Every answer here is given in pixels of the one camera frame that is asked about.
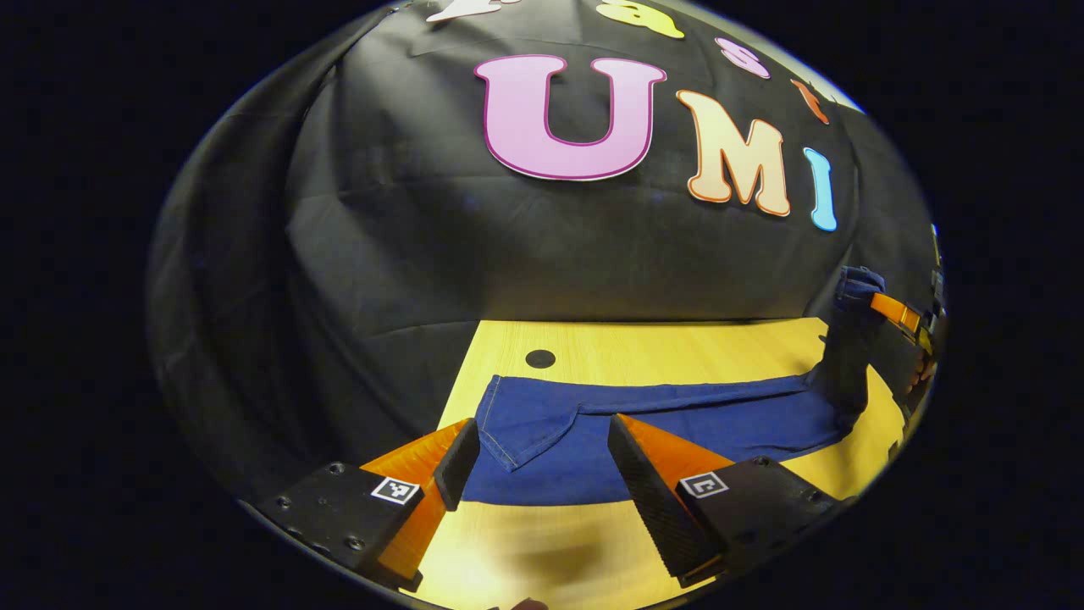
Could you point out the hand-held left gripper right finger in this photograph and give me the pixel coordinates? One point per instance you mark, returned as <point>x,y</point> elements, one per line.
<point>648,500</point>

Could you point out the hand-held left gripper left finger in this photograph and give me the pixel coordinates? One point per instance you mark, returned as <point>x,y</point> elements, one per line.
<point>461,462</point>

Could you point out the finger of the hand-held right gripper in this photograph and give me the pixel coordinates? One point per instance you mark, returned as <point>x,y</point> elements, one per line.
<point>893,312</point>

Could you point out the blue denim jeans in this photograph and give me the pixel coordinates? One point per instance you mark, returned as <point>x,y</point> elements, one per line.
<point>728,415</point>

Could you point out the black backdrop cloth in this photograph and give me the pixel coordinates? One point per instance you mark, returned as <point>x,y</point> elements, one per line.
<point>423,237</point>

